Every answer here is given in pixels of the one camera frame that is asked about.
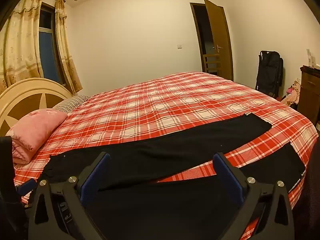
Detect folded pink blanket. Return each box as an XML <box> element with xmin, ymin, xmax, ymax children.
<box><xmin>5</xmin><ymin>108</ymin><xmax>68</xmax><ymax>165</ymax></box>

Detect wooden chair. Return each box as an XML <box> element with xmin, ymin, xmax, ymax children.
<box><xmin>203</xmin><ymin>54</ymin><xmax>221</xmax><ymax>75</ymax></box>

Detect bed with red plaid sheet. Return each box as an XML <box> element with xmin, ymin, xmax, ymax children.
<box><xmin>12</xmin><ymin>72</ymin><xmax>319</xmax><ymax>240</ymax></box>

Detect striped pillow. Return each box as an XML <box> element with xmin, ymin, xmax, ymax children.
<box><xmin>53</xmin><ymin>95</ymin><xmax>89</xmax><ymax>110</ymax></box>

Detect black pants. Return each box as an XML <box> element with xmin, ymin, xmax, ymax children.
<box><xmin>37</xmin><ymin>113</ymin><xmax>306</xmax><ymax>240</ymax></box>

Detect cream star headboard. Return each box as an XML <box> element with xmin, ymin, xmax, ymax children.
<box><xmin>0</xmin><ymin>77</ymin><xmax>74</xmax><ymax>137</ymax></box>

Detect narrow beige patterned curtain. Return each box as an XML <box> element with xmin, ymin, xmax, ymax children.
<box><xmin>54</xmin><ymin>0</ymin><xmax>83</xmax><ymax>93</ymax></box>

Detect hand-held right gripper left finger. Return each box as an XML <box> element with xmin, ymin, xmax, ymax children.
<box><xmin>28</xmin><ymin>152</ymin><xmax>111</xmax><ymax>240</ymax></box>

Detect pile of clothes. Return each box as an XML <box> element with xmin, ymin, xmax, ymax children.
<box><xmin>280</xmin><ymin>80</ymin><xmax>302</xmax><ymax>107</ymax></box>

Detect wide beige patterned curtain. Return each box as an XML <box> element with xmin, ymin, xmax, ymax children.
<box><xmin>0</xmin><ymin>0</ymin><xmax>44</xmax><ymax>94</ymax></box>

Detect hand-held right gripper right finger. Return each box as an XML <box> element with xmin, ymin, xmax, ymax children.
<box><xmin>212</xmin><ymin>152</ymin><xmax>295</xmax><ymax>240</ymax></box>

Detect window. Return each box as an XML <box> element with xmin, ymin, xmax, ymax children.
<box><xmin>39</xmin><ymin>2</ymin><xmax>67</xmax><ymax>85</ymax></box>

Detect dark brown door frame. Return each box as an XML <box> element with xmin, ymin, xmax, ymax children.
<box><xmin>189</xmin><ymin>2</ymin><xmax>218</xmax><ymax>74</ymax></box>

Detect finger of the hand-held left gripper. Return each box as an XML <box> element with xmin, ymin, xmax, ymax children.
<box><xmin>16</xmin><ymin>179</ymin><xmax>37</xmax><ymax>196</ymax></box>

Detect brown wooden cabinet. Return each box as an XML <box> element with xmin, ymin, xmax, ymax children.
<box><xmin>299</xmin><ymin>65</ymin><xmax>320</xmax><ymax>128</ymax></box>

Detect brown wooden door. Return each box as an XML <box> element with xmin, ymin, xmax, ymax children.
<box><xmin>204</xmin><ymin>0</ymin><xmax>234</xmax><ymax>82</ymax></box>

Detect black folded stroller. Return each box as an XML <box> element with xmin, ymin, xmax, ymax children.
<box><xmin>255</xmin><ymin>50</ymin><xmax>284</xmax><ymax>99</ymax></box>

